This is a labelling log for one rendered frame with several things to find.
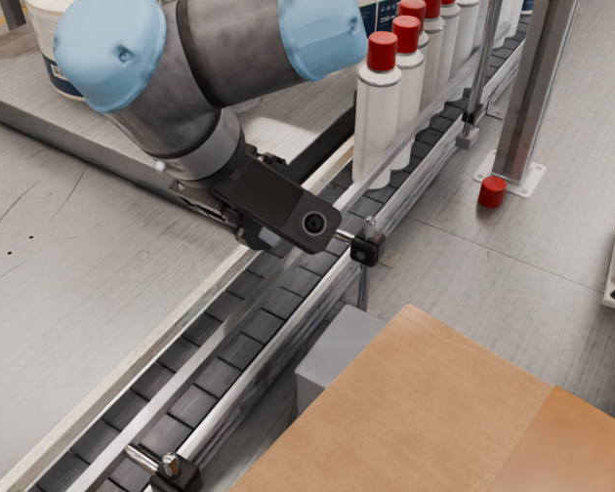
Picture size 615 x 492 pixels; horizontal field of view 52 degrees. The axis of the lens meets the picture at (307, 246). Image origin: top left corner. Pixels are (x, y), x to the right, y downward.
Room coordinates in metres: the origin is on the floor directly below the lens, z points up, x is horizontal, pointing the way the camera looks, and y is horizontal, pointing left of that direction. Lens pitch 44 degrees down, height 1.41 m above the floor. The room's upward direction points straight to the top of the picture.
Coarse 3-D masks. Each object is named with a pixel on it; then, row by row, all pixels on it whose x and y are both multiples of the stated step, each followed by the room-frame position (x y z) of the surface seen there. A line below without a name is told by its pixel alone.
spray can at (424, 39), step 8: (408, 0) 0.77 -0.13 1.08; (416, 0) 0.77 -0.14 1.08; (400, 8) 0.76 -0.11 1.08; (408, 8) 0.75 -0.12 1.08; (416, 8) 0.75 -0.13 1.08; (424, 8) 0.76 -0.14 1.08; (416, 16) 0.75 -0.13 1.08; (424, 16) 0.76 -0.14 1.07; (424, 32) 0.77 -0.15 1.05; (424, 40) 0.75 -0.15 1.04; (424, 48) 0.75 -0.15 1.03; (424, 56) 0.75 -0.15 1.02; (424, 64) 0.75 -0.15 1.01; (416, 112) 0.75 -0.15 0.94
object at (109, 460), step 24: (504, 24) 0.97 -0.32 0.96; (384, 168) 0.61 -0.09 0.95; (360, 192) 0.56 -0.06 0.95; (288, 264) 0.44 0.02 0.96; (264, 288) 0.40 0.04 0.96; (240, 312) 0.37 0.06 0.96; (216, 336) 0.35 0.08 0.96; (192, 360) 0.32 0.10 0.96; (168, 384) 0.30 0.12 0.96; (144, 408) 0.27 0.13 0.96; (168, 408) 0.28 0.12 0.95; (144, 432) 0.26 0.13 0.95; (120, 456) 0.23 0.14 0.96; (96, 480) 0.21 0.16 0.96
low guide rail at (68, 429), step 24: (336, 168) 0.67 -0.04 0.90; (312, 192) 0.62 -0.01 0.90; (240, 264) 0.49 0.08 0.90; (216, 288) 0.45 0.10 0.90; (192, 312) 0.42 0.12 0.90; (168, 336) 0.39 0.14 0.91; (144, 360) 0.36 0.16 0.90; (120, 384) 0.33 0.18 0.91; (96, 408) 0.31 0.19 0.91; (72, 432) 0.28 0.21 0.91; (24, 456) 0.26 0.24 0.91; (48, 456) 0.26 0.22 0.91; (0, 480) 0.23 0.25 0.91; (24, 480) 0.24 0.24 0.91
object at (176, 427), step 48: (432, 144) 0.76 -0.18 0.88; (336, 192) 0.65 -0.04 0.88; (384, 192) 0.65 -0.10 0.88; (336, 240) 0.56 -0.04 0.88; (240, 288) 0.48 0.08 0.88; (288, 288) 0.48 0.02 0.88; (192, 336) 0.41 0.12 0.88; (240, 336) 0.41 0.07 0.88; (144, 384) 0.35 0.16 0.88; (192, 384) 0.35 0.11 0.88; (96, 432) 0.30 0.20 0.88; (192, 432) 0.31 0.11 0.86; (48, 480) 0.25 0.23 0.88; (144, 480) 0.25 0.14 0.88
